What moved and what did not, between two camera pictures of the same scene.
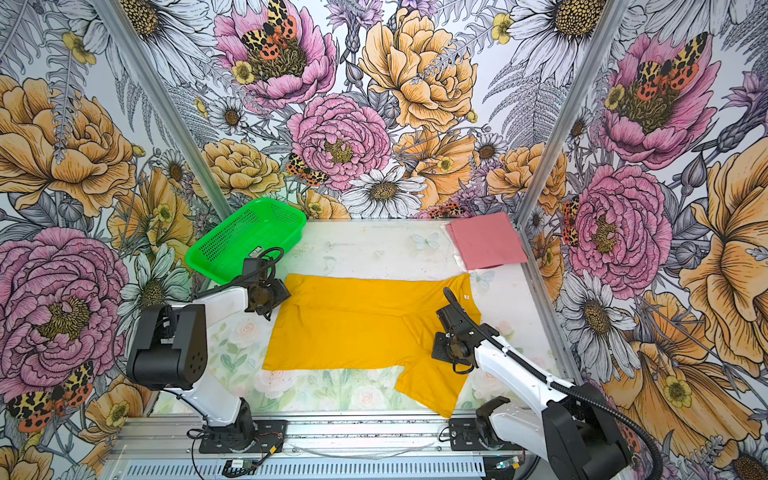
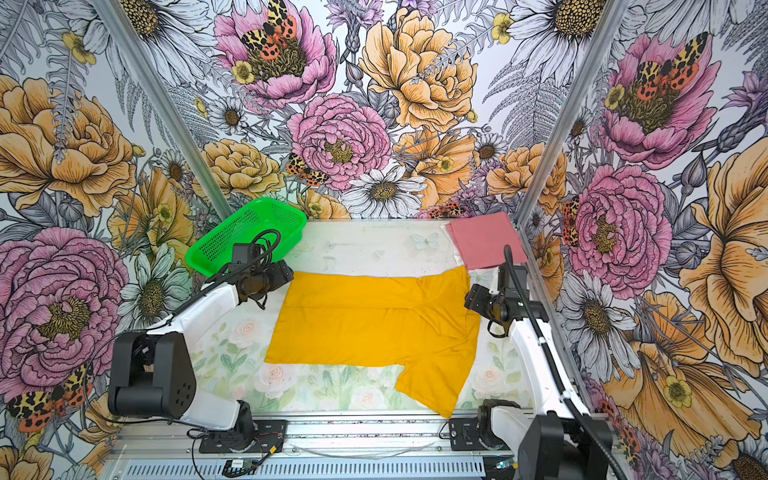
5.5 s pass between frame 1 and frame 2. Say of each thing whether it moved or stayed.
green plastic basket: stayed
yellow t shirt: stayed
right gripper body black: moved
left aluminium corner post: stayed
